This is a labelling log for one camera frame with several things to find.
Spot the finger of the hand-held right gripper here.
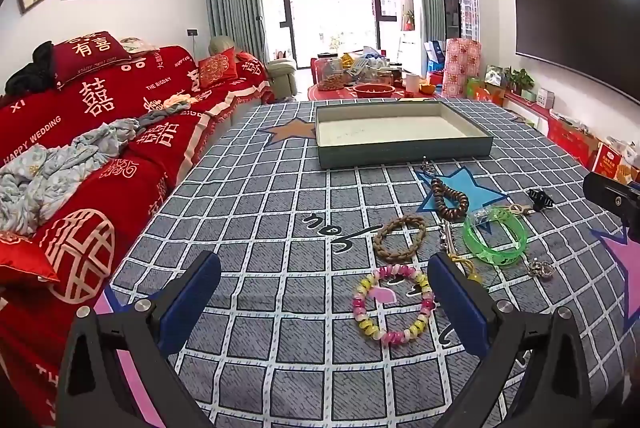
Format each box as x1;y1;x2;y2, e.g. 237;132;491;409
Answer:
582;171;640;223

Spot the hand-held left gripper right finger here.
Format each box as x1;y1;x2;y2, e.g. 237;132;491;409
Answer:
427;252;593;428

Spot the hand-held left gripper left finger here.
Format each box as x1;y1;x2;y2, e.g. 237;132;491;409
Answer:
55;251;223;428

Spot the black hair claw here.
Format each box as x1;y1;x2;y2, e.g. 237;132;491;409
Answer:
527;189;556;211

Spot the green translucent bangle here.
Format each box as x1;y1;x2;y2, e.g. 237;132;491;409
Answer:
462;207;527;266

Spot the silver keychain charm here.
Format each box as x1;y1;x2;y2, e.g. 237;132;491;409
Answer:
527;259;555;280

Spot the pink yellow beaded bracelet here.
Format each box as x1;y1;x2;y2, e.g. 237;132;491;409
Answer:
351;264;435;345

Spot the brown beaded bracelet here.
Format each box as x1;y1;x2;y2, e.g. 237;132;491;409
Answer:
431;178;468;223

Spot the tan braided bracelet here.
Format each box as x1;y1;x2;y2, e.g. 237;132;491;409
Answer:
372;215;427;259

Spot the grey shallow tray box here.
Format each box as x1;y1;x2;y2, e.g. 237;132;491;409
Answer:
315;101;495;169

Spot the orange red carton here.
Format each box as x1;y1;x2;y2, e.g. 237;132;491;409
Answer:
590;143;640;184

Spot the red gift box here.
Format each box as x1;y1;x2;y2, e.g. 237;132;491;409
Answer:
547;111;601;166

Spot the grey checked blanket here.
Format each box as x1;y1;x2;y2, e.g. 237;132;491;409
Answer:
92;98;640;428

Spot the potted green plant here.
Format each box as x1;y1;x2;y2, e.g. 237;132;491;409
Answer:
505;67;535;99

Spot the red gold trimmed cushion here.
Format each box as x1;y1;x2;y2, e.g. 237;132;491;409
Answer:
0;231;61;284

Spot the light blue crumpled cloth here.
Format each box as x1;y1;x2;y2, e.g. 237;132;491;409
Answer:
0;111;193;236

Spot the pink patterned gift box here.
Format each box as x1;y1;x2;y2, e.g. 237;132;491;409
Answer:
440;38;482;98

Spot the red printed sofa cover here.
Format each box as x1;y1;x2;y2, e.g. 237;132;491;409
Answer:
0;41;276;428

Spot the red embroidered cushion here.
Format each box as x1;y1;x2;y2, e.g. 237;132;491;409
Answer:
197;48;238;89

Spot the beige armchair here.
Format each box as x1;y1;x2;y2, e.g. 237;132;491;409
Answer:
265;57;299;102

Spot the red round table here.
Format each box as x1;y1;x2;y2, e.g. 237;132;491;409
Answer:
307;58;441;102

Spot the red plastic basin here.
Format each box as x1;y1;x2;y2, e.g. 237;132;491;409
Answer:
352;83;395;98

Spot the beige round cushion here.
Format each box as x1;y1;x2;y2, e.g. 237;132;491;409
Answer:
207;36;236;59

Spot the clear snack jar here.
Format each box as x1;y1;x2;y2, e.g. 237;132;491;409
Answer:
316;56;348;90

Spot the red rectangular pillow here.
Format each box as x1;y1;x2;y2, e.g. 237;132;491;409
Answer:
52;31;132;89

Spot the grey green curtain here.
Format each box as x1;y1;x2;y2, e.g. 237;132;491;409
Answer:
202;0;268;59
415;0;448;74

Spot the black clothing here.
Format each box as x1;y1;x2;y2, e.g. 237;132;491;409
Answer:
4;41;56;96

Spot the silver chain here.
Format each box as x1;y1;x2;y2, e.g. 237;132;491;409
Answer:
439;221;458;256

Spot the black wall television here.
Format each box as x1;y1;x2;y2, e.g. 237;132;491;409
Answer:
510;0;640;109

